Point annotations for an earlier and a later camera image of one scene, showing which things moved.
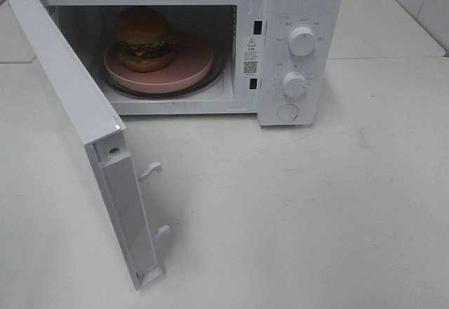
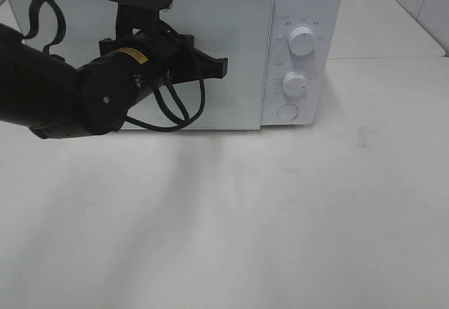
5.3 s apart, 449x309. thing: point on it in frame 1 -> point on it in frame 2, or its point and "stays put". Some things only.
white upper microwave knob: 302,41 stays put
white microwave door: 102,129 -> 232,22
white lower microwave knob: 295,85 stays put
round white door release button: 287,112 stays put
